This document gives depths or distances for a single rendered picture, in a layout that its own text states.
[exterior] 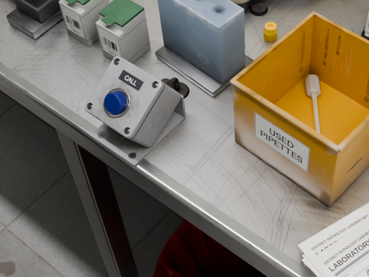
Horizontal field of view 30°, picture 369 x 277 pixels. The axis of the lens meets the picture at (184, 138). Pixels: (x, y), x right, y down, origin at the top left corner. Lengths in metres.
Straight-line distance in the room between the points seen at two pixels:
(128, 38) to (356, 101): 0.27
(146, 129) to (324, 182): 0.19
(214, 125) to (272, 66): 0.10
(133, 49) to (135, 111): 0.14
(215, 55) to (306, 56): 0.10
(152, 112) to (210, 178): 0.09
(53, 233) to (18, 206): 0.13
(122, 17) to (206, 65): 0.11
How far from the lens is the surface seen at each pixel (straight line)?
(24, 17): 0.93
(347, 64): 0.77
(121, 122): 0.72
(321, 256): 0.67
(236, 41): 0.78
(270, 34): 0.86
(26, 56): 0.90
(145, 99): 0.72
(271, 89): 0.76
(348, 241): 0.69
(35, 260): 1.75
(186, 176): 0.74
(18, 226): 1.82
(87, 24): 0.87
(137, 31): 0.83
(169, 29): 0.82
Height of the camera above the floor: 1.48
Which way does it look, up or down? 52 degrees down
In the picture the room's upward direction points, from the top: 7 degrees counter-clockwise
